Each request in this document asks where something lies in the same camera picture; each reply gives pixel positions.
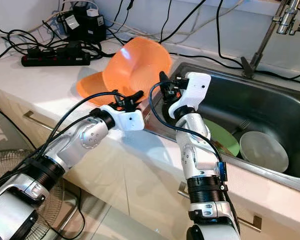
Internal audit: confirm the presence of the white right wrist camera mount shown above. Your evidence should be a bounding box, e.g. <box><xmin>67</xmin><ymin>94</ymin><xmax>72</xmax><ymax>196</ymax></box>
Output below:
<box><xmin>170</xmin><ymin>72</ymin><xmax>212</xmax><ymax>118</ymax></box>

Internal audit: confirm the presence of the large orange plastic bowl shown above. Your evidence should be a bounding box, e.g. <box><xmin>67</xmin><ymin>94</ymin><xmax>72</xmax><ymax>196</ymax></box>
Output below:
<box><xmin>102</xmin><ymin>36</ymin><xmax>172</xmax><ymax>106</ymax></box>

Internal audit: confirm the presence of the black power cable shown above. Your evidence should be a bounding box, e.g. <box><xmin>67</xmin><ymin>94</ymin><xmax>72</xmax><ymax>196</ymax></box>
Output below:
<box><xmin>162</xmin><ymin>0</ymin><xmax>203</xmax><ymax>42</ymax></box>
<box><xmin>216</xmin><ymin>0</ymin><xmax>245</xmax><ymax>68</ymax></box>
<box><xmin>160</xmin><ymin>0</ymin><xmax>172</xmax><ymax>41</ymax></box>

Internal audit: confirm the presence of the black power plug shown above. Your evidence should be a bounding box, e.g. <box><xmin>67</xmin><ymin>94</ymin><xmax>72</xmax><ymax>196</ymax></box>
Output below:
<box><xmin>65</xmin><ymin>41</ymin><xmax>82</xmax><ymax>56</ymax></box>

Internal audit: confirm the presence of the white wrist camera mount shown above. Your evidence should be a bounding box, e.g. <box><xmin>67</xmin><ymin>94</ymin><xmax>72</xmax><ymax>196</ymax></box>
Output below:
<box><xmin>101</xmin><ymin>104</ymin><xmax>146</xmax><ymax>132</ymax></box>
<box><xmin>170</xmin><ymin>72</ymin><xmax>212</xmax><ymax>118</ymax></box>

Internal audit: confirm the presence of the black power strip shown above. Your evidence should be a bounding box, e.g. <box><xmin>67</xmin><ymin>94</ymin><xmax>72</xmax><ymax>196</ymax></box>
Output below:
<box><xmin>21</xmin><ymin>49</ymin><xmax>91</xmax><ymax>67</ymax></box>

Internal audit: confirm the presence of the white bowl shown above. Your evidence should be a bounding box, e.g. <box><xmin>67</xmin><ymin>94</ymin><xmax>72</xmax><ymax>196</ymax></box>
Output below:
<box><xmin>240</xmin><ymin>131</ymin><xmax>289</xmax><ymax>173</ymax></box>

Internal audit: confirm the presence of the knotted thin black cable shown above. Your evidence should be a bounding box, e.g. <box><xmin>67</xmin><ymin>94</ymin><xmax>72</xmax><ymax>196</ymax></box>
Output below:
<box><xmin>102</xmin><ymin>0</ymin><xmax>132</xmax><ymax>33</ymax></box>

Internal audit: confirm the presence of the stainless steel sink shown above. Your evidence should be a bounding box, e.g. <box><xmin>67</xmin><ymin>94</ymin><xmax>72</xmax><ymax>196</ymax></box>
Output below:
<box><xmin>145</xmin><ymin>62</ymin><xmax>300</xmax><ymax>193</ymax></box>

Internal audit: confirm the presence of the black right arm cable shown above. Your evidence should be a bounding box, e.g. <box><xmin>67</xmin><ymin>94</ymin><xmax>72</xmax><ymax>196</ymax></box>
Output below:
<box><xmin>148</xmin><ymin>80</ymin><xmax>228</xmax><ymax>183</ymax></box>

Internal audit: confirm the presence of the black charger box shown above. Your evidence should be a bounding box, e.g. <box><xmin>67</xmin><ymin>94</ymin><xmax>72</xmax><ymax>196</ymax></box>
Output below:
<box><xmin>62</xmin><ymin>4</ymin><xmax>105</xmax><ymax>43</ymax></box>

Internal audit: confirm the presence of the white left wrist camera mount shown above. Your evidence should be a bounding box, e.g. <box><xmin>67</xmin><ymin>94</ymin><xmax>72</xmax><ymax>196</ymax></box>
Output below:
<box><xmin>101</xmin><ymin>104</ymin><xmax>146</xmax><ymax>132</ymax></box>

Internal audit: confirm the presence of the white kitchen cabinet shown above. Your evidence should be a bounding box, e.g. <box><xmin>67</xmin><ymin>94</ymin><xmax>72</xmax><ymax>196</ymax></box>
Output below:
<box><xmin>0</xmin><ymin>87</ymin><xmax>300</xmax><ymax>240</ymax></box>

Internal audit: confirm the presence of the metal kitchen faucet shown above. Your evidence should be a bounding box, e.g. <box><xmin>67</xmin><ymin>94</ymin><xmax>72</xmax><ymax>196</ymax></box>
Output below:
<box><xmin>241</xmin><ymin>0</ymin><xmax>300</xmax><ymax>78</ymax></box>

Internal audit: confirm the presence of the green plate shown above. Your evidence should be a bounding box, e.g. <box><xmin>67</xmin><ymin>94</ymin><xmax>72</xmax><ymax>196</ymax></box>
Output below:
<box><xmin>202</xmin><ymin>119</ymin><xmax>241</xmax><ymax>157</ymax></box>

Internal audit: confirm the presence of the grey floor fan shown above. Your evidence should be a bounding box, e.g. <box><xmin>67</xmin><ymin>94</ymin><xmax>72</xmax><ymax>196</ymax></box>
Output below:
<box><xmin>0</xmin><ymin>148</ymin><xmax>86</xmax><ymax>240</ymax></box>

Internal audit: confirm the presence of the silver metal fork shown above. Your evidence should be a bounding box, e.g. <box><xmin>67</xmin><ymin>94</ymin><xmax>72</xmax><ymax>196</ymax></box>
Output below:
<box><xmin>235</xmin><ymin>120</ymin><xmax>251</xmax><ymax>133</ymax></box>

